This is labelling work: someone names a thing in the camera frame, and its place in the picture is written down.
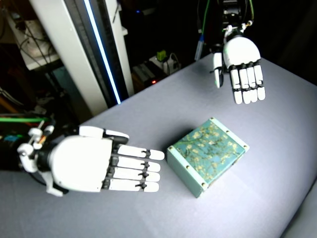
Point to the black device with red light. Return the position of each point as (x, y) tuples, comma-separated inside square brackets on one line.
[(146, 77)]

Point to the white column with blue light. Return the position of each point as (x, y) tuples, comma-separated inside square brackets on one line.
[(62, 37)]

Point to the white power strip green plug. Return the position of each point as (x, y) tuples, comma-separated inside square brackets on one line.
[(162, 59)]

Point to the grey table cloth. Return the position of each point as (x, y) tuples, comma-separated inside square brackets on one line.
[(148, 218)]

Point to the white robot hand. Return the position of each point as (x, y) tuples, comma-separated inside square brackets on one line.
[(79, 163), (241, 50)]

